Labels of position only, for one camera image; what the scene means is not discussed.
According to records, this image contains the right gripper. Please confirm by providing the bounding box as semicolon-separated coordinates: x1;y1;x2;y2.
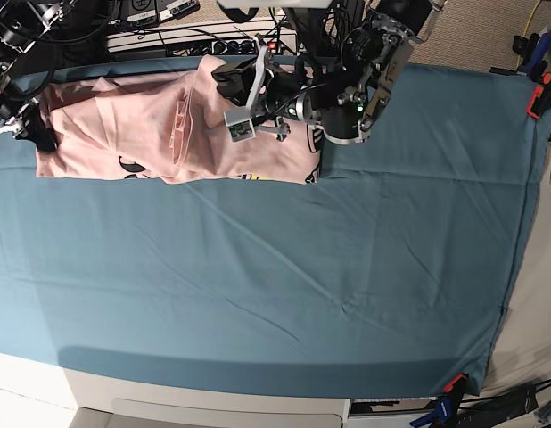
0;85;58;152

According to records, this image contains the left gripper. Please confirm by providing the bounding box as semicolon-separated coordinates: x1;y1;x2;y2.
212;52;323;141

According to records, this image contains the pink T-shirt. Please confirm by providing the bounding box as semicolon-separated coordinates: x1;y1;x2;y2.
36;55;321;185

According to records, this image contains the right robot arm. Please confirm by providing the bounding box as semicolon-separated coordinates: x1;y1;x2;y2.
0;1;76;153

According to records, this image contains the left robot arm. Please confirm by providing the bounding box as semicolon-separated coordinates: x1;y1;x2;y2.
212;1;445;145

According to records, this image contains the white power strip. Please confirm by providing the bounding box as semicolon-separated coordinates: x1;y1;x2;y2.
107;18;298;54

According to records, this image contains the teal table cloth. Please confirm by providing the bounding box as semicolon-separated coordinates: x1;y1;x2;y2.
0;65;551;399

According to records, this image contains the blue clamp upper right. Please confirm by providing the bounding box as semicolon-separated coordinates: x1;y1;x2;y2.
512;32;551;78

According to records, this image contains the orange black clamp upper right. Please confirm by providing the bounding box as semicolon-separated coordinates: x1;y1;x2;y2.
526;72;551;119

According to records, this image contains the orange blue clamp bottom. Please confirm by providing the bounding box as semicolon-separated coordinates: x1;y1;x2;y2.
409;374;469;428

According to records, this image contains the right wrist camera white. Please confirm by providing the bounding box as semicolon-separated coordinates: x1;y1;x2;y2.
0;119;22;136

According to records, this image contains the black cable bundle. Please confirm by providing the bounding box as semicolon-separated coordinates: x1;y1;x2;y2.
284;0;370;59

